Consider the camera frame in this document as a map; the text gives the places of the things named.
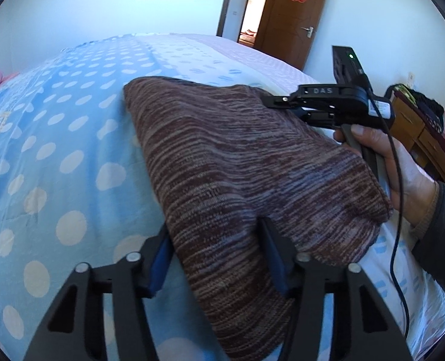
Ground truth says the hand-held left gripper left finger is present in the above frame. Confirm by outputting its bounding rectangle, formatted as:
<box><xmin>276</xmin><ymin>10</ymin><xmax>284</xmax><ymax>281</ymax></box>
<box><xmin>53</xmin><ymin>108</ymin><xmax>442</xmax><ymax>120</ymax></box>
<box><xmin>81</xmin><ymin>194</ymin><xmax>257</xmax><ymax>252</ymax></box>
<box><xmin>21</xmin><ymin>222</ymin><xmax>177</xmax><ymax>361</ymax></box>

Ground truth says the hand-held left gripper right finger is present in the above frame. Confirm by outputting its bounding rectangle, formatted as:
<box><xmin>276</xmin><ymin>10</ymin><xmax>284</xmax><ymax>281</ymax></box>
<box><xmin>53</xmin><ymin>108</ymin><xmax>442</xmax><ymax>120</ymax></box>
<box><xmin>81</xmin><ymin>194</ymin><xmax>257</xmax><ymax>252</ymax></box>
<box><xmin>258</xmin><ymin>216</ymin><xmax>413</xmax><ymax>361</ymax></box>

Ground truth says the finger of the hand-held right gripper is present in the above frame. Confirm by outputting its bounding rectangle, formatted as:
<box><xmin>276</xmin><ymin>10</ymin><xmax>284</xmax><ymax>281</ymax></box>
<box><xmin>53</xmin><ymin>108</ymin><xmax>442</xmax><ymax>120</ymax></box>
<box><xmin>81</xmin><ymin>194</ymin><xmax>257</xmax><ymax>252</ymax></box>
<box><xmin>260</xmin><ymin>94</ymin><xmax>302</xmax><ymax>111</ymax></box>
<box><xmin>296</xmin><ymin>107</ymin><xmax>337</xmax><ymax>128</ymax></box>

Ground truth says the brown knit sweater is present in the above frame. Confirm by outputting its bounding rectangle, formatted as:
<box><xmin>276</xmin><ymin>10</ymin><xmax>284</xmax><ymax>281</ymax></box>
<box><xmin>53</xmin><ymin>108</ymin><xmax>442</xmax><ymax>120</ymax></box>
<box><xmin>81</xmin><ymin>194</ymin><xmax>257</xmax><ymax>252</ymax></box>
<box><xmin>123</xmin><ymin>76</ymin><xmax>394</xmax><ymax>361</ymax></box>

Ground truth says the person's right forearm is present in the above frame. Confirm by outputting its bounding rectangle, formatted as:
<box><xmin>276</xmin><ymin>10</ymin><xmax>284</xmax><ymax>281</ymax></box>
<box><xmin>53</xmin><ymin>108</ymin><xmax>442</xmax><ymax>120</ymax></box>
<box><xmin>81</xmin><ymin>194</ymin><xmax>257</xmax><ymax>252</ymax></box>
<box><xmin>411</xmin><ymin>180</ymin><xmax>445</xmax><ymax>309</ymax></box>

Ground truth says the dark clothes pile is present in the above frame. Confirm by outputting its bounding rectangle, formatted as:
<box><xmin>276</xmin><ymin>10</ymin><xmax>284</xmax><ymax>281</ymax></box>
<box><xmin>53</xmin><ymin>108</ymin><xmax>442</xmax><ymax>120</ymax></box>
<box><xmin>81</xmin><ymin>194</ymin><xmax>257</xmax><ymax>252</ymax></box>
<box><xmin>386</xmin><ymin>85</ymin><xmax>445</xmax><ymax>133</ymax></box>

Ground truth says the person's right hand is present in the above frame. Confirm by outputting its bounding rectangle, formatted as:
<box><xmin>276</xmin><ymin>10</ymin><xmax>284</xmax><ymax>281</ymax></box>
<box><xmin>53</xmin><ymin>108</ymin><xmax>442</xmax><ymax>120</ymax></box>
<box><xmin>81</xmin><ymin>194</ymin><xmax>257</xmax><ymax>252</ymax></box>
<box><xmin>333</xmin><ymin>124</ymin><xmax>439</xmax><ymax>239</ymax></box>

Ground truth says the pale pink bed sheet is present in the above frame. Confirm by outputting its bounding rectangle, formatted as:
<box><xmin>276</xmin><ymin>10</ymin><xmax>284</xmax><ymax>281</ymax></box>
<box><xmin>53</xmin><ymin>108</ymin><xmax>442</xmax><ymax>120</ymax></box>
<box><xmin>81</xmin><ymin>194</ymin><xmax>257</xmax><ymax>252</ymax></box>
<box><xmin>177</xmin><ymin>33</ymin><xmax>325</xmax><ymax>87</ymax></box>

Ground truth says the brown wooden door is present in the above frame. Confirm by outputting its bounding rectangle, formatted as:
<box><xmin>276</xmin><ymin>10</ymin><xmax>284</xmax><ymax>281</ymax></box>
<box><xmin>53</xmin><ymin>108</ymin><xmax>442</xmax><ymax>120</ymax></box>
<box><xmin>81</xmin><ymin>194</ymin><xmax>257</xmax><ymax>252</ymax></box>
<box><xmin>260</xmin><ymin>0</ymin><xmax>334</xmax><ymax>71</ymax></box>

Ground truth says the wooden dresser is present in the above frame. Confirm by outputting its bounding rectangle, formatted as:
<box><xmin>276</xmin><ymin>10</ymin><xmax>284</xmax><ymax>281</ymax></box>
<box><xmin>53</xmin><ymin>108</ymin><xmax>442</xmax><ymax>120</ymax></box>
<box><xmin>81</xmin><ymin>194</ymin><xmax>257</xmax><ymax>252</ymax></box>
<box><xmin>390</xmin><ymin>90</ymin><xmax>445</xmax><ymax>196</ymax></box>

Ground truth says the blue polka-dot blanket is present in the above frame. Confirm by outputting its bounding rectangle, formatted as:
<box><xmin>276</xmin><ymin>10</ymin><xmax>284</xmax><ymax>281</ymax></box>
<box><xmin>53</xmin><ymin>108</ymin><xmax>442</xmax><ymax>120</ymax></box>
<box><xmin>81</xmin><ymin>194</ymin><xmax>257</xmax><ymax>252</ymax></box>
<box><xmin>0</xmin><ymin>32</ymin><xmax>445</xmax><ymax>361</ymax></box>

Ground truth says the dark wooden door frame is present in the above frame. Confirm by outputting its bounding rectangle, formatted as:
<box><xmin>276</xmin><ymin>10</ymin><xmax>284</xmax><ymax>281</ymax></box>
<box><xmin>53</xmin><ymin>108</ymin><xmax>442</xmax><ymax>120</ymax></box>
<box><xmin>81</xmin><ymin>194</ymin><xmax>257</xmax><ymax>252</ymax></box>
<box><xmin>216</xmin><ymin>0</ymin><xmax>283</xmax><ymax>46</ymax></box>

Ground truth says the black cable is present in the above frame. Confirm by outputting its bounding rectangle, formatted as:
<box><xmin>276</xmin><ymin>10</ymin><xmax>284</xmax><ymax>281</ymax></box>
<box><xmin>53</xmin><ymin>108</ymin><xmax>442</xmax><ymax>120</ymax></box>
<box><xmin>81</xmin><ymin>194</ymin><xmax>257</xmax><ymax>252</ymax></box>
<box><xmin>352</xmin><ymin>60</ymin><xmax>412</xmax><ymax>344</ymax></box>

